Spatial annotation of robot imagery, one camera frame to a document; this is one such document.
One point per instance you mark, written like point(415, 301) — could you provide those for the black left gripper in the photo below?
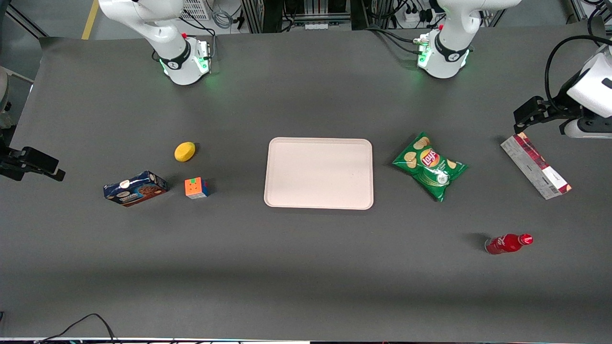
point(560, 108)

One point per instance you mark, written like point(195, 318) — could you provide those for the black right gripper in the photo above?
point(9, 164)

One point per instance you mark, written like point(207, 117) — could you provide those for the red cookie box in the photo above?
point(535, 165)

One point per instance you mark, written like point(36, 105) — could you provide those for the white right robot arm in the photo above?
point(177, 52)

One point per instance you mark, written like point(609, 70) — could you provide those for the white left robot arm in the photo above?
point(449, 43)

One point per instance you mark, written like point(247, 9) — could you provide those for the blue cookie box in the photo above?
point(136, 188)

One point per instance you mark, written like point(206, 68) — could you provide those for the beige plastic tray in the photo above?
point(318, 173)

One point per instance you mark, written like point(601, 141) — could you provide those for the green chips bag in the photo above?
point(428, 167)

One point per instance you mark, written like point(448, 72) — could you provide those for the red soda bottle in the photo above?
point(507, 243)

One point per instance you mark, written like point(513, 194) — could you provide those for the white power strip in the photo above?
point(415, 17)

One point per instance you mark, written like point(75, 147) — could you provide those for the yellow lemon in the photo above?
point(184, 152)

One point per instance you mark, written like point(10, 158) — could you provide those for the colourful puzzle cube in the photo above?
point(196, 188)

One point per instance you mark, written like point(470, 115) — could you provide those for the dark grey table mat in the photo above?
point(306, 277)

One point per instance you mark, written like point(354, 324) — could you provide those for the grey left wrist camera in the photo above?
point(585, 128)

